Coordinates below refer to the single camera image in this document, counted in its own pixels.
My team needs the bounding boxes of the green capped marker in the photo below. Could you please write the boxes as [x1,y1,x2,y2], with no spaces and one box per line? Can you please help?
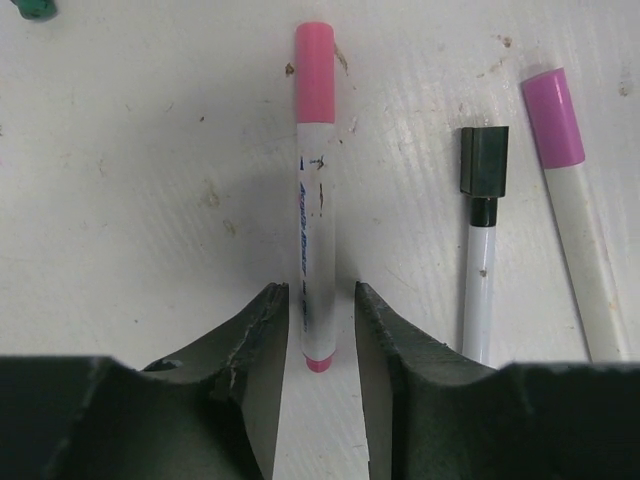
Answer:
[12,0,58,22]

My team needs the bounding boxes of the black capped thin pen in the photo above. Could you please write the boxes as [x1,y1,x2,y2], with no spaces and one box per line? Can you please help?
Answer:
[460,126,509,364]

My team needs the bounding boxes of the purple capped marker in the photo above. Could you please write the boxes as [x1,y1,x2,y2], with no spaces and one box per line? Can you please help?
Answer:
[522,68,630,362]

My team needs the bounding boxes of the pink capped marker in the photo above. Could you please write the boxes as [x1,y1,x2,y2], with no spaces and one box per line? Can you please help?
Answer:
[295,21,336,373]

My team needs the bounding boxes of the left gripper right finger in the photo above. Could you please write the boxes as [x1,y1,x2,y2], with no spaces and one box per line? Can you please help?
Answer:
[354,283,639,479]

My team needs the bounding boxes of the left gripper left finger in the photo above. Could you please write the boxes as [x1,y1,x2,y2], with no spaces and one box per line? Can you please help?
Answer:
[1,283,289,479]

